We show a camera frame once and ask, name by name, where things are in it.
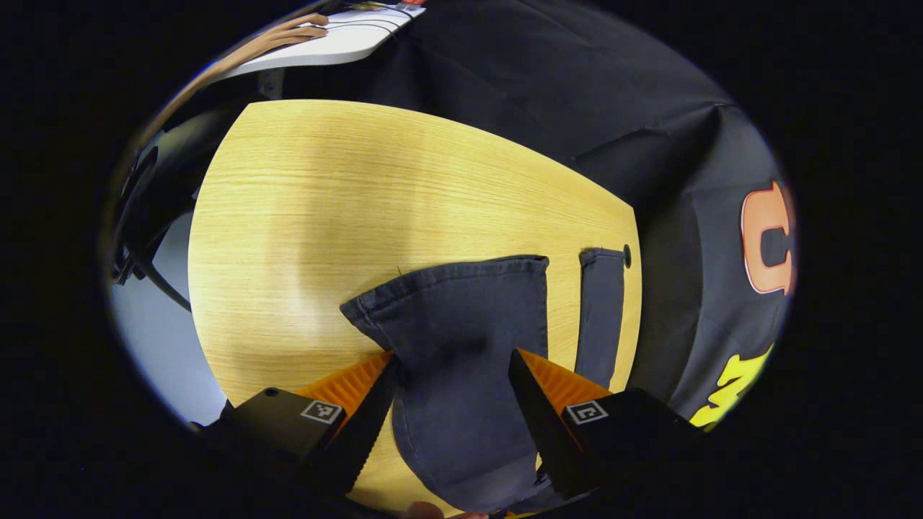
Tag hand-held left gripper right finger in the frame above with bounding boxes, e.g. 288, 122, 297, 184
508, 349, 702, 498

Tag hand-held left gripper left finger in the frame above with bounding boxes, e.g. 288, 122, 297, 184
191, 351, 401, 496

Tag dark jeans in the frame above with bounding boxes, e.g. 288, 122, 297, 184
340, 247, 628, 514

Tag black office chair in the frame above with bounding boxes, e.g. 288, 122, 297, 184
112, 130, 197, 312

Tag black backdrop cloth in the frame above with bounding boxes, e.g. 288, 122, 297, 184
274, 0, 798, 433

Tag white side desk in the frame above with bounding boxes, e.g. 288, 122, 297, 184
216, 2, 428, 81

